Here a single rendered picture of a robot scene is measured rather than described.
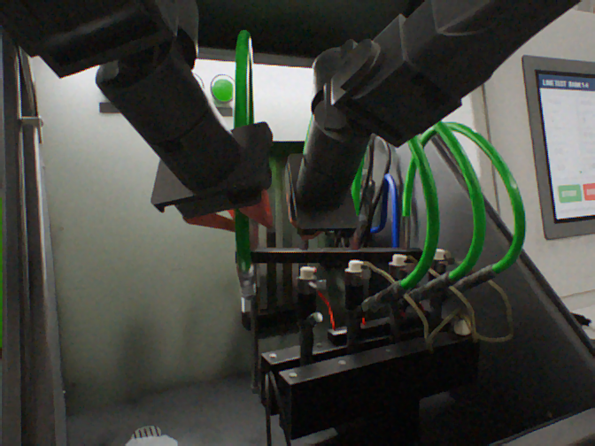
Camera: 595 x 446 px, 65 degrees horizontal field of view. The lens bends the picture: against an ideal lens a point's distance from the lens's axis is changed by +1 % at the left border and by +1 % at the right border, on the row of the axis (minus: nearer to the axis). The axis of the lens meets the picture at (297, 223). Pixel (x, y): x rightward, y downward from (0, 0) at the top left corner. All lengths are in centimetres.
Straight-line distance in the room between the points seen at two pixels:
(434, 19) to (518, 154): 60
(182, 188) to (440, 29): 23
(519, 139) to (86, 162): 75
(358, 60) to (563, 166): 69
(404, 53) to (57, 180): 61
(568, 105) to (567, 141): 7
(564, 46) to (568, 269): 44
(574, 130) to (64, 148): 92
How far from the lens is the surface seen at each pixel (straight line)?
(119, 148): 83
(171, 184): 40
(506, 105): 94
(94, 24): 30
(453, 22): 36
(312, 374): 66
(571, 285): 102
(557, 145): 102
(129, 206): 84
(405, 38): 38
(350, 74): 39
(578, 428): 70
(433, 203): 54
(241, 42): 54
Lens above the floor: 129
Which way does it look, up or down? 10 degrees down
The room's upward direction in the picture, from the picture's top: straight up
